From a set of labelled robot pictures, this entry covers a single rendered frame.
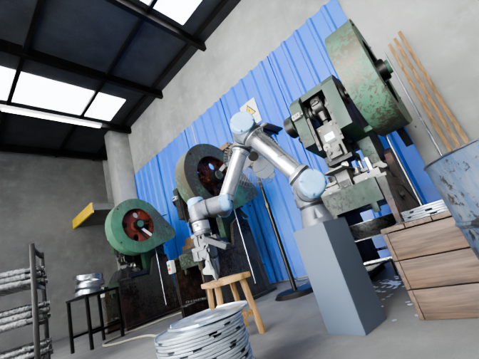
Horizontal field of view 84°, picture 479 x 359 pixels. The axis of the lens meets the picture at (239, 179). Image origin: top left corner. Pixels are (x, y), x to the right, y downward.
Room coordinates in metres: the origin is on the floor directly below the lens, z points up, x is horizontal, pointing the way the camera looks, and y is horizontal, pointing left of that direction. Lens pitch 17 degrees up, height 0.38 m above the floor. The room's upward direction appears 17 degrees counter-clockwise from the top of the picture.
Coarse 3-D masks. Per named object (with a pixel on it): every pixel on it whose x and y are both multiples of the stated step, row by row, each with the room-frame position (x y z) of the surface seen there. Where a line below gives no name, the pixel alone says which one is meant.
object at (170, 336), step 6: (240, 312) 0.95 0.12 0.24; (222, 318) 0.94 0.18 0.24; (228, 318) 0.88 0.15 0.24; (210, 324) 0.91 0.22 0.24; (216, 324) 0.88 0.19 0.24; (222, 324) 0.86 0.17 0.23; (186, 330) 0.91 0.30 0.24; (192, 330) 0.90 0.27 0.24; (198, 330) 0.88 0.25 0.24; (204, 330) 0.83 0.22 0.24; (156, 336) 0.95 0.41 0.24; (162, 336) 0.96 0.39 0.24; (168, 336) 0.92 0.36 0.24; (174, 336) 0.89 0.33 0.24; (180, 336) 0.86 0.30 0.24; (186, 336) 0.82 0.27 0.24; (156, 342) 0.89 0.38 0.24; (162, 342) 0.85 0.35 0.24; (168, 342) 0.84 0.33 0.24
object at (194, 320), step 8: (224, 304) 1.18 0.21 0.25; (232, 304) 1.14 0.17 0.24; (240, 304) 1.08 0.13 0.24; (200, 312) 1.17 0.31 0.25; (208, 312) 1.08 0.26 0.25; (216, 312) 1.02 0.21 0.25; (224, 312) 1.01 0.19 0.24; (232, 312) 0.93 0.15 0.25; (184, 320) 1.12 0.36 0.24; (192, 320) 1.01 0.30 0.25; (200, 320) 0.98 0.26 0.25; (208, 320) 0.95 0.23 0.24; (216, 320) 0.90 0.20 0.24; (168, 328) 1.00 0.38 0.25; (176, 328) 0.97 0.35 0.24; (184, 328) 0.90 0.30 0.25
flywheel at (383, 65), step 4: (368, 52) 1.76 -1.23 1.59; (380, 60) 1.56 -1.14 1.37; (376, 64) 1.57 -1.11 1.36; (380, 64) 1.56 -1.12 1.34; (384, 64) 1.55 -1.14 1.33; (388, 64) 1.56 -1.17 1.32; (376, 68) 1.58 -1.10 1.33; (380, 68) 1.57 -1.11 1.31; (384, 68) 1.56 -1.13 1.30; (388, 68) 1.57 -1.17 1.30; (392, 68) 1.63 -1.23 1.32; (380, 72) 1.58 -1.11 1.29; (384, 72) 1.57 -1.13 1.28; (388, 72) 1.57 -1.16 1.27; (392, 72) 1.60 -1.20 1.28; (384, 76) 1.60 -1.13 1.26; (388, 76) 1.60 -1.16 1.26; (384, 80) 1.63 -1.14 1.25
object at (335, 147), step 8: (320, 128) 1.88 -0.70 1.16; (328, 128) 1.85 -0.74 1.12; (320, 136) 1.90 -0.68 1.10; (328, 136) 1.86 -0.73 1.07; (336, 136) 1.83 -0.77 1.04; (328, 144) 1.86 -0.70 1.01; (336, 144) 1.84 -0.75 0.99; (344, 144) 1.82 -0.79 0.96; (328, 152) 1.86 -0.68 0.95; (336, 152) 1.83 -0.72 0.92; (344, 152) 1.83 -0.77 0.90
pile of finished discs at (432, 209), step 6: (426, 204) 1.07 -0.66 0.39; (432, 204) 1.06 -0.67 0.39; (438, 204) 1.04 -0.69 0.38; (444, 204) 1.03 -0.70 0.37; (408, 210) 1.29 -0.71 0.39; (414, 210) 1.18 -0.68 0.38; (420, 210) 1.09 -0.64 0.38; (426, 210) 1.16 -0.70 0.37; (432, 210) 1.06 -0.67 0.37; (438, 210) 1.05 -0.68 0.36; (444, 210) 1.04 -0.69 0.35; (408, 216) 1.15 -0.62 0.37; (414, 216) 1.12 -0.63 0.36; (420, 216) 1.10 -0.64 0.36; (426, 216) 1.08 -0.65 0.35
